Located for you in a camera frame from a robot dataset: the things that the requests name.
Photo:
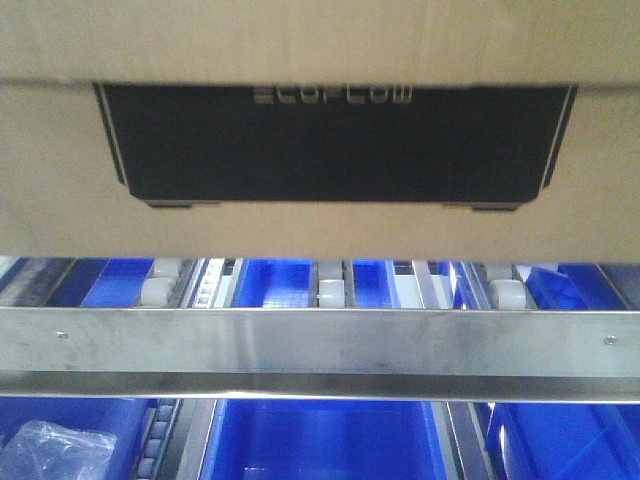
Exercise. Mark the brown cardboard EcoFlow box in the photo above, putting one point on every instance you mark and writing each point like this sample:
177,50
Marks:
474,130

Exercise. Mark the grey roller track rail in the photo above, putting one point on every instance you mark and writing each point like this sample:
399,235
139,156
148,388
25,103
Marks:
156,439

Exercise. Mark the blue bin with plastic bags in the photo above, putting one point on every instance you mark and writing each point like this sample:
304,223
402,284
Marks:
126,419

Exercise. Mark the steel shelf front beam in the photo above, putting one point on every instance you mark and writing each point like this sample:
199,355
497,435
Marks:
475,355

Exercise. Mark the right blue bin lower shelf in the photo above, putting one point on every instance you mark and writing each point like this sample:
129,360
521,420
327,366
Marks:
561,440

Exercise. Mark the blue bin shelf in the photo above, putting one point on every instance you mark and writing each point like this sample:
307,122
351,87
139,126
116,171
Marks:
323,439
561,440

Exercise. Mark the white roller track rail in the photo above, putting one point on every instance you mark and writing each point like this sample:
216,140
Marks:
164,284

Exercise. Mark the centre blue bin lower shelf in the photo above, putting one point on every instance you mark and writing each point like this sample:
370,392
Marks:
323,439

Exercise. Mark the clear plastic bag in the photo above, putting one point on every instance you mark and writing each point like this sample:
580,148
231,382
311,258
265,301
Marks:
45,450

